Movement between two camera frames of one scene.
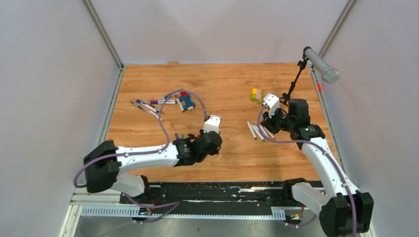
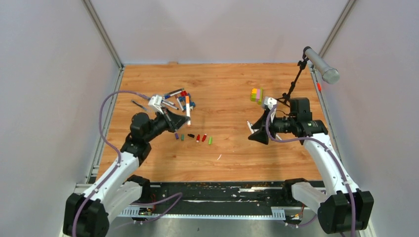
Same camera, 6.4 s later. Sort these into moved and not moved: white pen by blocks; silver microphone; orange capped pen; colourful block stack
Moved: orange capped pen
Not moved: white pen by blocks; colourful block stack; silver microphone
